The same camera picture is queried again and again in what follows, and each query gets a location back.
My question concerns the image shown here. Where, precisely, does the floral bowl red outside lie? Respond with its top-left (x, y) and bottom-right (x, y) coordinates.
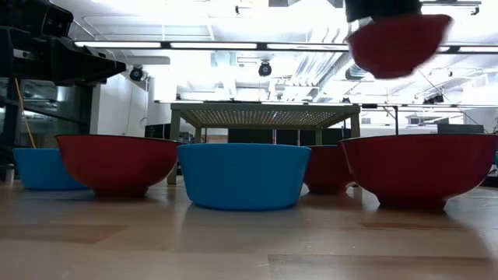
top-left (303, 145), bottom-right (357, 195)
top-left (337, 133), bottom-right (498, 211)
top-left (345, 13), bottom-right (454, 80)
top-left (55, 134), bottom-right (183, 198)

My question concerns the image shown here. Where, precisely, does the green perforated metal rack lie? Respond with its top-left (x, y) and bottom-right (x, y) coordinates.
top-left (167, 101), bottom-right (363, 186)

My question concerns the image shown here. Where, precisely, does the linear ceiling light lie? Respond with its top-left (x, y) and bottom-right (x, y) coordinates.
top-left (73, 40), bottom-right (498, 54)

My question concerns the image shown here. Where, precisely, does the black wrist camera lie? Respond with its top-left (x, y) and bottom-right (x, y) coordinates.
top-left (40, 2), bottom-right (75, 38)

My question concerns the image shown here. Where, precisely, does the yellow cable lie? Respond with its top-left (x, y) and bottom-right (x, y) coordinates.
top-left (13, 77), bottom-right (38, 149)

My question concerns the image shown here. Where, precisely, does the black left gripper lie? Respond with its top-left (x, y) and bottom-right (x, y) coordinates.
top-left (0, 26), bottom-right (128, 86)

